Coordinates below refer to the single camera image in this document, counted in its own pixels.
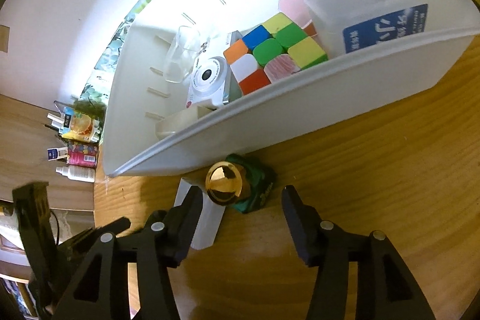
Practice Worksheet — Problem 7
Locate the white plastic storage bin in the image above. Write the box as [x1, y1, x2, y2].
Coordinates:
[103, 0, 479, 177]

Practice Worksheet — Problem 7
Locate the yellow orange packet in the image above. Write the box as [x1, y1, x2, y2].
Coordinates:
[60, 108, 100, 143]

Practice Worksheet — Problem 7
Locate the pink round case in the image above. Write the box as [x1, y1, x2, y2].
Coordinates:
[278, 0, 312, 28]

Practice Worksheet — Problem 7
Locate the green leaf backsplash mat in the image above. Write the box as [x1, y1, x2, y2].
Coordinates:
[74, 0, 153, 117]

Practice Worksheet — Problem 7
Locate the white toy camera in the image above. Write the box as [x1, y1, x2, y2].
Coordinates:
[185, 56, 230, 110]

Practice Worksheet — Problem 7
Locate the clear plastic packet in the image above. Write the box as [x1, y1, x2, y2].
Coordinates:
[163, 26, 209, 84]

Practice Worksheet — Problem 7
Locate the multicolour puzzle cube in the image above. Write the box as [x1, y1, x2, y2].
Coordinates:
[224, 12, 329, 96]

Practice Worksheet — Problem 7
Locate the blue white tube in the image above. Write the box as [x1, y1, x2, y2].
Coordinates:
[47, 146, 68, 161]

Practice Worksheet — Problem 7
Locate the white lotion bottle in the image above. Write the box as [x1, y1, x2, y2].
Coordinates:
[55, 166, 95, 183]

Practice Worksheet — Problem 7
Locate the floss box blue label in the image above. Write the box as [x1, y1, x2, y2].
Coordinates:
[304, 0, 429, 58]

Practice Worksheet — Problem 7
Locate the white 33W charger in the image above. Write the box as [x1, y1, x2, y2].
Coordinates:
[173, 177, 225, 250]

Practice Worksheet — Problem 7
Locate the green bottle gold cap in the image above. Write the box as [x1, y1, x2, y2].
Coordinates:
[204, 154, 277, 214]

